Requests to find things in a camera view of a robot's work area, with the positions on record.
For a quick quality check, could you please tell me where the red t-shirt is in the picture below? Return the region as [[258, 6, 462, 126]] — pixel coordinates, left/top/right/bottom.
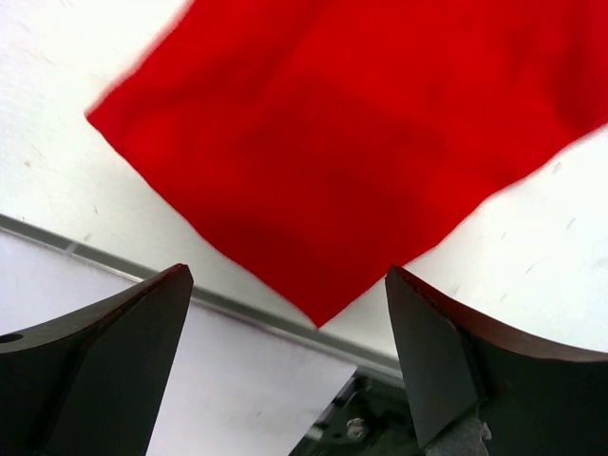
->
[[86, 1, 607, 326]]

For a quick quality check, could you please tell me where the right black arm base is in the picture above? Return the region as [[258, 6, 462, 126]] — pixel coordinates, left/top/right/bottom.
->
[[290, 370, 424, 456]]

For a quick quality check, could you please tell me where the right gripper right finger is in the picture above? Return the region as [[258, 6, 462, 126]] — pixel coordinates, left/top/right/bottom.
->
[[385, 267, 607, 455]]

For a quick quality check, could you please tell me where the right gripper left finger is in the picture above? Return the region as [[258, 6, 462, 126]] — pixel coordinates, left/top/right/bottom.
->
[[1, 264, 194, 456]]

